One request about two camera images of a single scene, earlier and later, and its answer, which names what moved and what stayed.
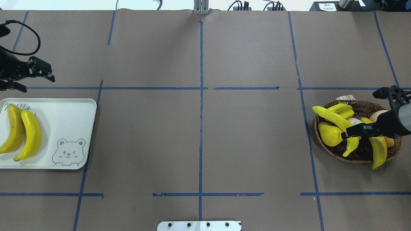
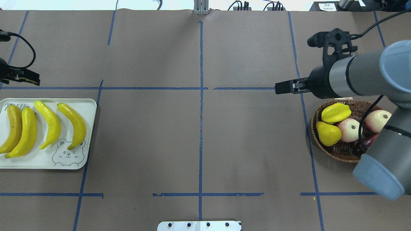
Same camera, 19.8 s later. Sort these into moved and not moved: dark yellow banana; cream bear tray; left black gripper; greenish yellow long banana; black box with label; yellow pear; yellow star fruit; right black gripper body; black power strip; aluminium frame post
Moved: greenish yellow long banana; right black gripper body; left black gripper
Not moved: black box with label; yellow pear; dark yellow banana; black power strip; yellow star fruit; aluminium frame post; cream bear tray
